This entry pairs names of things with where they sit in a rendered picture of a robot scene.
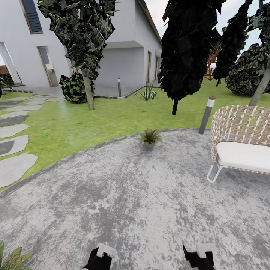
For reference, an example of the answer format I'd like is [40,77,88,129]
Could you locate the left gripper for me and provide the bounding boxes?
[88,249,112,270]

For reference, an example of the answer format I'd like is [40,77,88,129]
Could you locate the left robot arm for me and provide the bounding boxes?
[81,243,117,270]

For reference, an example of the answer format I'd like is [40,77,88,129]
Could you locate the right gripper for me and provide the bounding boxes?
[183,249,214,270]

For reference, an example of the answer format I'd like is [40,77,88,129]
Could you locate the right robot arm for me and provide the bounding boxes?
[183,243,216,270]

